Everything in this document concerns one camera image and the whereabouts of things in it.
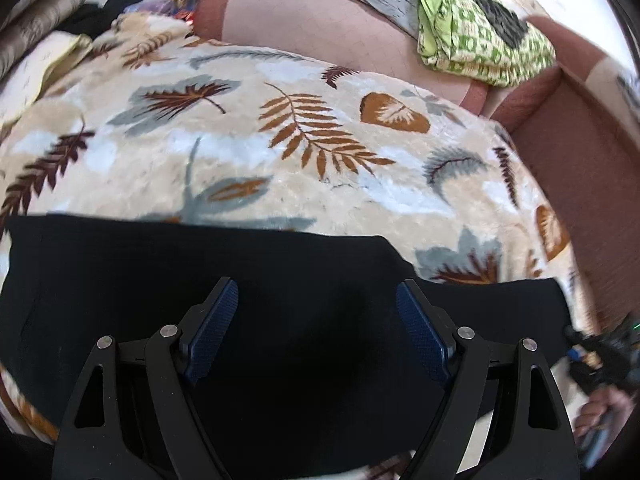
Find black pants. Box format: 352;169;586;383
1;214;570;479

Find person's right hand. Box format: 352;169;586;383
574;386;634;444

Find reddish brown sofa headboard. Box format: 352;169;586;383
482;15;639;328

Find dark grey cloth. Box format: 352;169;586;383
473;0;528;49

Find white yellow-edged cloth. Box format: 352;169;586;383
1;32;92;127

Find green patterned folded quilt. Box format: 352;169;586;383
418;0;555;88

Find black garment in background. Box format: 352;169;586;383
56;0;142;39

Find colourful printed fabric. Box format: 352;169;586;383
134;0;202;24

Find striped beige rolled mattress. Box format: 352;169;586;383
1;0;86;77

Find pink quilted bolster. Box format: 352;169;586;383
194;0;488;114

